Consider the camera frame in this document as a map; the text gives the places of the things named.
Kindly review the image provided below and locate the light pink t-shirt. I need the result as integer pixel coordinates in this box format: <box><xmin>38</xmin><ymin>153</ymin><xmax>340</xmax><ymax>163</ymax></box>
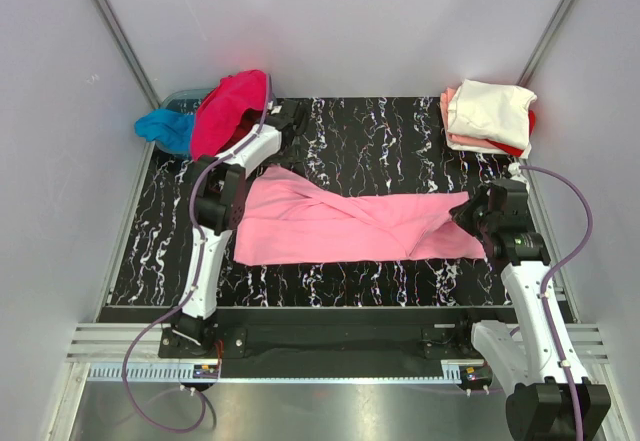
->
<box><xmin>234</xmin><ymin>166</ymin><xmax>484</xmax><ymax>266</ymax></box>

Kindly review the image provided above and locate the blue plastic basket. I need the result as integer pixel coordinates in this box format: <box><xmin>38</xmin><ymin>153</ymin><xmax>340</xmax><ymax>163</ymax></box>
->
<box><xmin>155</xmin><ymin>88</ymin><xmax>211</xmax><ymax>159</ymax></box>

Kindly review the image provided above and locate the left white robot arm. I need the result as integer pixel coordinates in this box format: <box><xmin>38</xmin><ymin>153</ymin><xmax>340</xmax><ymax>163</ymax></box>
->
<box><xmin>170</xmin><ymin>99</ymin><xmax>309</xmax><ymax>348</ymax></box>

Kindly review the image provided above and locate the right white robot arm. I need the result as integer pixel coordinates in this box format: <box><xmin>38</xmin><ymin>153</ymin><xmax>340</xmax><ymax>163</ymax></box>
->
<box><xmin>450</xmin><ymin>178</ymin><xmax>611</xmax><ymax>440</ymax></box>

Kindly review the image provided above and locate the dark red t-shirt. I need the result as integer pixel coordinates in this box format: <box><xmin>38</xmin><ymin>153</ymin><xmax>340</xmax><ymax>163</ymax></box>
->
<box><xmin>225</xmin><ymin>109</ymin><xmax>261</xmax><ymax>149</ymax></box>

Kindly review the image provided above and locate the red folded t-shirt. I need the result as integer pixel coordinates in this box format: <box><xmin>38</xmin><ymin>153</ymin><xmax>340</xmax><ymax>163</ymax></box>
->
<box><xmin>489</xmin><ymin>110</ymin><xmax>536</xmax><ymax>158</ymax></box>

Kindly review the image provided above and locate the magenta t-shirt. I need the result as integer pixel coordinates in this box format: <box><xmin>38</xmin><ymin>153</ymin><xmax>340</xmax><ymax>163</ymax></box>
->
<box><xmin>190</xmin><ymin>70</ymin><xmax>267</xmax><ymax>161</ymax></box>

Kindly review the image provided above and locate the white folded t-shirt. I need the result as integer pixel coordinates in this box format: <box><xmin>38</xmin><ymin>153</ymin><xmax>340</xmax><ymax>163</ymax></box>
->
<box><xmin>448</xmin><ymin>79</ymin><xmax>537</xmax><ymax>145</ymax></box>

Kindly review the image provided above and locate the peach folded t-shirt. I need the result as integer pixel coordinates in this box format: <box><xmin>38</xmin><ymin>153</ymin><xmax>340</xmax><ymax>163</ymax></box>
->
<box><xmin>440</xmin><ymin>87</ymin><xmax>506</xmax><ymax>155</ymax></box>

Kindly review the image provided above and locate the blue t-shirt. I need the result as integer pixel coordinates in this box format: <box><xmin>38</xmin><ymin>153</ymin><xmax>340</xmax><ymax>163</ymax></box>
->
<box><xmin>134</xmin><ymin>109</ymin><xmax>195</xmax><ymax>158</ymax></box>

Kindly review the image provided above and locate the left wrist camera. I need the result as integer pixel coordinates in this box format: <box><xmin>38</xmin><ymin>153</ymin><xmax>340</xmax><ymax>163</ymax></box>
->
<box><xmin>269</xmin><ymin>102</ymin><xmax>283</xmax><ymax>116</ymax></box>

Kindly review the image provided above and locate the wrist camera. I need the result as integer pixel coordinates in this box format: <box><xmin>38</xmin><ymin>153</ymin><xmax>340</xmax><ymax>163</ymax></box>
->
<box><xmin>269</xmin><ymin>102</ymin><xmax>283</xmax><ymax>116</ymax></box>
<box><xmin>507</xmin><ymin>162</ymin><xmax>528</xmax><ymax>185</ymax></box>

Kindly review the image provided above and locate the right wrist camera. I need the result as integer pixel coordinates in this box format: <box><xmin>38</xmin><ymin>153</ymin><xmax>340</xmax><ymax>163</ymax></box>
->
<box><xmin>507</xmin><ymin>162</ymin><xmax>528</xmax><ymax>185</ymax></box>

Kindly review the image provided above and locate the white slotted cable duct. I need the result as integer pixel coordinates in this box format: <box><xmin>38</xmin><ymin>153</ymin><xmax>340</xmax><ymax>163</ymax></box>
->
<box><xmin>87</xmin><ymin>363</ymin><xmax>464</xmax><ymax>383</ymax></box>

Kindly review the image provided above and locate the right aluminium corner post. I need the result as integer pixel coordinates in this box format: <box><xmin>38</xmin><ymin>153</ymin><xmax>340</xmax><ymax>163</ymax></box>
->
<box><xmin>517</xmin><ymin>0</ymin><xmax>578</xmax><ymax>87</ymax></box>

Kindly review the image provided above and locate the aluminium corner post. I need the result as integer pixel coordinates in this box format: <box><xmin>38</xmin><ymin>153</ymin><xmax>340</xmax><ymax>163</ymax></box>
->
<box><xmin>92</xmin><ymin>0</ymin><xmax>161</xmax><ymax>108</ymax></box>
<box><xmin>517</xmin><ymin>0</ymin><xmax>578</xmax><ymax>87</ymax></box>

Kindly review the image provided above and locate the left aluminium corner post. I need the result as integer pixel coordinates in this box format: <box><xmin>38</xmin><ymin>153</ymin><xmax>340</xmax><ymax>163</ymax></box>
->
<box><xmin>92</xmin><ymin>0</ymin><xmax>161</xmax><ymax>108</ymax></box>

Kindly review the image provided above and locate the aluminium front rail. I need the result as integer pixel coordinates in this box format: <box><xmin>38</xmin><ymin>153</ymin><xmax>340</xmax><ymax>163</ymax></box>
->
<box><xmin>65</xmin><ymin>324</ymin><xmax>611</xmax><ymax>365</ymax></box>

